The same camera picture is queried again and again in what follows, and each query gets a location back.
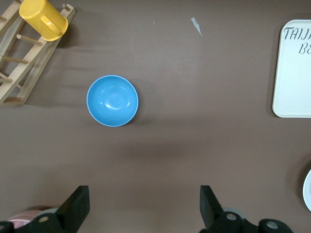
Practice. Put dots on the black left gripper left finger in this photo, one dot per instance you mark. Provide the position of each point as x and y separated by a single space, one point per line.
73 213

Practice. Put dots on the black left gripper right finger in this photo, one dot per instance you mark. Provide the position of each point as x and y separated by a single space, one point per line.
211 211

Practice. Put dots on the white round plate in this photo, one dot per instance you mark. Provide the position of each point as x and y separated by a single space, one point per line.
308 191

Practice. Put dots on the pink bowl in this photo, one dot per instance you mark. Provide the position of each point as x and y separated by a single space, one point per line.
24 216

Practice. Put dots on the blue bowl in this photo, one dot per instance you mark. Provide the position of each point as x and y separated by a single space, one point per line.
112 100

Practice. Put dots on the wooden mug rack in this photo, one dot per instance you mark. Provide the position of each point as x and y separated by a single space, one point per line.
34 72

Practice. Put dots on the cream tray with bear print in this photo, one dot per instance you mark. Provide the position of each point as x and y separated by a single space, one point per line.
291 85

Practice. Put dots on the grey tape scrap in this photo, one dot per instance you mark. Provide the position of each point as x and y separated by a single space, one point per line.
197 25

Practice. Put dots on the yellow mug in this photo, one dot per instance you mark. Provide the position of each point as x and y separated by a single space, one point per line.
39 17

